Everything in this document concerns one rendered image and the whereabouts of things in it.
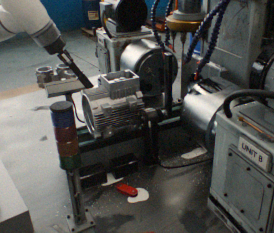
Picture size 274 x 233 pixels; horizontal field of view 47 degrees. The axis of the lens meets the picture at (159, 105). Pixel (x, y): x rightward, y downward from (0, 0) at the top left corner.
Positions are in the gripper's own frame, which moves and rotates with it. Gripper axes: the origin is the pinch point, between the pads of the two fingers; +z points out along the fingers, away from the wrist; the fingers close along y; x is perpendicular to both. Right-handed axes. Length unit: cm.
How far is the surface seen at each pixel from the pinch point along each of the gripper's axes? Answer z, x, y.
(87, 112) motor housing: 11.6, 7.5, 0.7
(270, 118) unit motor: 10, -30, -63
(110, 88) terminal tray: 3.1, -5.4, -11.0
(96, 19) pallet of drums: 142, -93, 492
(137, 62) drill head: 15.6, -24.1, 15.2
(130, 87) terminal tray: 8.0, -11.5, -10.8
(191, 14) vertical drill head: 0.0, -46.6, -10.5
